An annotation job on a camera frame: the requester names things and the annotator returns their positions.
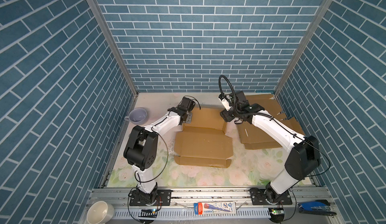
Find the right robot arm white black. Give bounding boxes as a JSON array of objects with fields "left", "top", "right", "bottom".
[{"left": 219, "top": 91, "right": 321, "bottom": 205}]

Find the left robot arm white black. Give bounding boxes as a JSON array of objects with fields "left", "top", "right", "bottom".
[{"left": 123, "top": 96, "right": 199, "bottom": 194}]

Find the lavender mug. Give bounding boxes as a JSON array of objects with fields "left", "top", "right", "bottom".
[{"left": 125, "top": 108, "right": 148, "bottom": 125}]

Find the toothpaste package red blue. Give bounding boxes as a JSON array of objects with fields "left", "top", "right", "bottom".
[{"left": 194, "top": 201, "right": 236, "bottom": 215}]

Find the right controller board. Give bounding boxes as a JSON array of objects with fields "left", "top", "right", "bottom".
[{"left": 268, "top": 208, "right": 285, "bottom": 224}]

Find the controller board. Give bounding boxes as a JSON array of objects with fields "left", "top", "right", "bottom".
[
  {"left": 138, "top": 209, "right": 159, "bottom": 224},
  {"left": 268, "top": 208, "right": 285, "bottom": 224}
]

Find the left controller board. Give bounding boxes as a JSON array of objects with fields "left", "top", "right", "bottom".
[{"left": 138, "top": 209, "right": 159, "bottom": 224}]

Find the blue stapler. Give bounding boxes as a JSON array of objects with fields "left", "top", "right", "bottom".
[{"left": 298, "top": 199, "right": 337, "bottom": 217}]

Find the white bowl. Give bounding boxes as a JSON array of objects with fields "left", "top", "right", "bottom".
[{"left": 86, "top": 201, "right": 115, "bottom": 224}]

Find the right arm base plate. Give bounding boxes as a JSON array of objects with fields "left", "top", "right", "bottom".
[{"left": 249, "top": 188, "right": 293, "bottom": 206}]

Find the aluminium rail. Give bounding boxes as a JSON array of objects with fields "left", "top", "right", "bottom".
[{"left": 79, "top": 185, "right": 344, "bottom": 224}]

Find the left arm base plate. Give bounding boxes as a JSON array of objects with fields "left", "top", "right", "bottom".
[{"left": 129, "top": 188, "right": 172, "bottom": 207}]

